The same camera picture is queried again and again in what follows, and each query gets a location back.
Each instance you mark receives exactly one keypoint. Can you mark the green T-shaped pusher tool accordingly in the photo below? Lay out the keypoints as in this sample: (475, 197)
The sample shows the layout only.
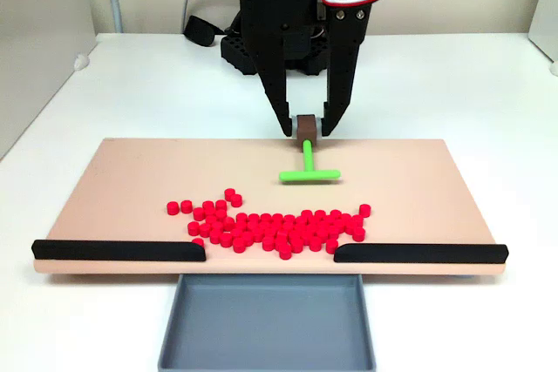
(307, 154)

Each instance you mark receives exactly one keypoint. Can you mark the red cylindrical granule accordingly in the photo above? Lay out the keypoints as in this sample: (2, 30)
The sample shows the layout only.
(205, 230)
(229, 194)
(241, 217)
(226, 240)
(211, 219)
(258, 234)
(221, 214)
(289, 218)
(268, 243)
(253, 218)
(315, 244)
(215, 237)
(312, 224)
(306, 215)
(239, 245)
(277, 218)
(332, 245)
(285, 252)
(221, 205)
(173, 207)
(335, 214)
(228, 223)
(248, 238)
(198, 241)
(365, 210)
(186, 206)
(347, 227)
(358, 234)
(199, 214)
(320, 215)
(357, 220)
(236, 200)
(265, 218)
(208, 206)
(193, 227)
(297, 245)

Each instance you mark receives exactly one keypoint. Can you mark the pink flat board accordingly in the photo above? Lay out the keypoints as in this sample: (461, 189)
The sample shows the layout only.
(131, 171)

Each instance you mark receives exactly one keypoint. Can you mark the small white clip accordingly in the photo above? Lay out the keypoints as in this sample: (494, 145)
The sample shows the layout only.
(554, 68)
(81, 62)

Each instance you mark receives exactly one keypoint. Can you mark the white partition board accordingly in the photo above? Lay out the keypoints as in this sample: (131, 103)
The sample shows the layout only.
(39, 41)
(547, 6)

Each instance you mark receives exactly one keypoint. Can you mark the grey shallow tray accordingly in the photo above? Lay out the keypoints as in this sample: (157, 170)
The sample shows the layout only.
(268, 328)

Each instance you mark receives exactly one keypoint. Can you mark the black guide rail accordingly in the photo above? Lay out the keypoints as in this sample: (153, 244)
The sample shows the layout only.
(427, 253)
(109, 251)

